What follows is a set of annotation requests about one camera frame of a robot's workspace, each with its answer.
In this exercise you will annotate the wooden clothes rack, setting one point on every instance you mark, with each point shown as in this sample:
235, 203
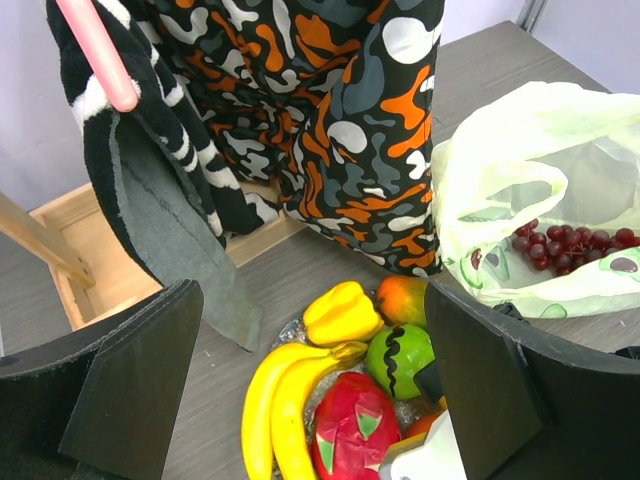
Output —
94, 276

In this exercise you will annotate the black white zebra garment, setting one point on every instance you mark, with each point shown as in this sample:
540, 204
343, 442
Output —
159, 179

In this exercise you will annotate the green red fake mango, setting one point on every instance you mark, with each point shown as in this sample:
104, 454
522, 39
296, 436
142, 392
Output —
400, 300

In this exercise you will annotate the red fake dragon fruit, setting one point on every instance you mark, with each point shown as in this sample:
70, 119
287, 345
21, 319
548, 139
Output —
354, 426

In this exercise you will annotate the green fake lime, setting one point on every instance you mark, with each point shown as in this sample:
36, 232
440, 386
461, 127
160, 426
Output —
395, 355

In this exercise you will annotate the yellow fake bell pepper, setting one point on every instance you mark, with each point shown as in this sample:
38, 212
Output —
344, 313

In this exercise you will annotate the orange fake orange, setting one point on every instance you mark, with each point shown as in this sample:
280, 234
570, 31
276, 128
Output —
421, 425

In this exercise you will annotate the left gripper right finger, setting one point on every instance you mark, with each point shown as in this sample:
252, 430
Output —
527, 404

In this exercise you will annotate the orange grey camouflage garment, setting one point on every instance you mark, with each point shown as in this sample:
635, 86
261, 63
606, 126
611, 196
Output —
330, 99

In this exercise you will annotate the yellow fake banana bunch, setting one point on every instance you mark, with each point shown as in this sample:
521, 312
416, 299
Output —
273, 428

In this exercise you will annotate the pink clothes hanger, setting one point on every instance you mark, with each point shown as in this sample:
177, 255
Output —
100, 52

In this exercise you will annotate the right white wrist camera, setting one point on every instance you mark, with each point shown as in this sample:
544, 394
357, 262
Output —
432, 455

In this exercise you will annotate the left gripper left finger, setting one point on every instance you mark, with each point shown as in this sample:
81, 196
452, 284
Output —
101, 402

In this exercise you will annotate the dark fake grapes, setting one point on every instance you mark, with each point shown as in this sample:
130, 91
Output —
562, 248

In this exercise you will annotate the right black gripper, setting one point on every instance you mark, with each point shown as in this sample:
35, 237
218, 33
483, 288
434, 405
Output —
428, 382

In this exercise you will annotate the green avocado print plastic bag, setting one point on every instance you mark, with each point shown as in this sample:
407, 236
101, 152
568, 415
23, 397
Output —
554, 153

